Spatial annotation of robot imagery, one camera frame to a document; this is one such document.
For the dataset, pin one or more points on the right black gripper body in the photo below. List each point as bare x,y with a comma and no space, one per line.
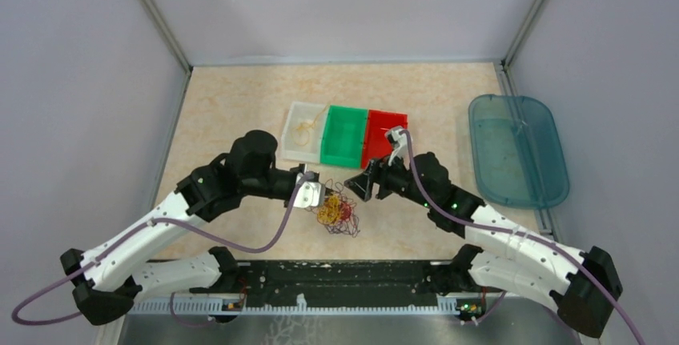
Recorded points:
394,178

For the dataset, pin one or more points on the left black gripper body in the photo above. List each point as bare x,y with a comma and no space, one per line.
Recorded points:
296,170

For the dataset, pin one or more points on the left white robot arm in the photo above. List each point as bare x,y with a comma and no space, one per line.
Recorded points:
112,277

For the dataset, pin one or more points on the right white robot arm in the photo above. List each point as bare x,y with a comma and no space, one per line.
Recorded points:
579,286

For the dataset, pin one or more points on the red plastic bin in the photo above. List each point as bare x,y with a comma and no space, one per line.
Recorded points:
379,123

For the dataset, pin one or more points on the green plastic bin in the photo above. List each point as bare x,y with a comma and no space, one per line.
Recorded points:
343,136

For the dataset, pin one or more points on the white plastic bin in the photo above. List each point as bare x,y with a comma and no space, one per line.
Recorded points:
302,135

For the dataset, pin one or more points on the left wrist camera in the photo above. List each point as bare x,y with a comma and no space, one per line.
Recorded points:
310,195

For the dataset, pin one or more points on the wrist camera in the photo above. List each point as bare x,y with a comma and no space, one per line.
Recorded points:
398,140
310,195

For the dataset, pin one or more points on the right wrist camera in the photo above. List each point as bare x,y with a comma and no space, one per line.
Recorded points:
398,140

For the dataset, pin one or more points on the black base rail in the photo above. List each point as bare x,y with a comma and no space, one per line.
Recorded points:
345,284

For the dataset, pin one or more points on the white cable duct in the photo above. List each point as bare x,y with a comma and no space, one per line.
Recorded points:
219,307

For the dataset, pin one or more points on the aluminium frame post left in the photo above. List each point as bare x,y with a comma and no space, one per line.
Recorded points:
166,34

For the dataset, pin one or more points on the aluminium frame post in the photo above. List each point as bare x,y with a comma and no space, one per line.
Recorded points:
523,33
166,34

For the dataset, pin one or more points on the aluminium frame post right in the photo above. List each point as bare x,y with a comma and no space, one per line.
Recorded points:
523,33

